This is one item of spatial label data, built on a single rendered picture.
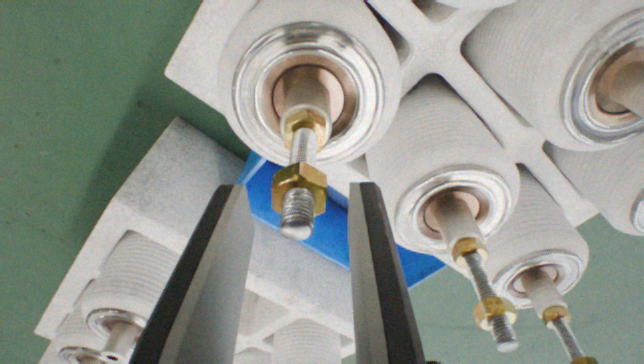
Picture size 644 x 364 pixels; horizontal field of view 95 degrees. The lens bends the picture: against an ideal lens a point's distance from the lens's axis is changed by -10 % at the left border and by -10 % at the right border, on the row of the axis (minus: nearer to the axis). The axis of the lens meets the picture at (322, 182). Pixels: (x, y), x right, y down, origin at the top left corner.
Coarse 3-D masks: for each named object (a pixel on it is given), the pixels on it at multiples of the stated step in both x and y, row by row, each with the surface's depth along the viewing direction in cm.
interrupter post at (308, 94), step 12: (300, 84) 15; (312, 84) 15; (288, 96) 15; (300, 96) 14; (312, 96) 14; (324, 96) 15; (288, 108) 14; (300, 108) 13; (312, 108) 13; (324, 108) 14
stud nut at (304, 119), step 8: (304, 112) 13; (312, 112) 13; (288, 120) 13; (296, 120) 13; (304, 120) 13; (312, 120) 13; (320, 120) 13; (288, 128) 13; (296, 128) 13; (312, 128) 13; (320, 128) 13; (288, 136) 13; (320, 136) 13; (288, 144) 13; (320, 144) 13
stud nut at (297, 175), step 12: (288, 168) 10; (300, 168) 10; (312, 168) 10; (276, 180) 10; (288, 180) 10; (300, 180) 10; (312, 180) 10; (324, 180) 10; (276, 192) 10; (312, 192) 10; (324, 192) 10; (276, 204) 10; (324, 204) 10
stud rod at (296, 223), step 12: (300, 132) 13; (312, 132) 13; (300, 144) 12; (312, 144) 12; (300, 156) 11; (312, 156) 12; (288, 192) 10; (300, 192) 10; (288, 204) 10; (300, 204) 9; (312, 204) 10; (288, 216) 9; (300, 216) 9; (312, 216) 9; (288, 228) 9; (300, 228) 9; (312, 228) 9; (300, 240) 9
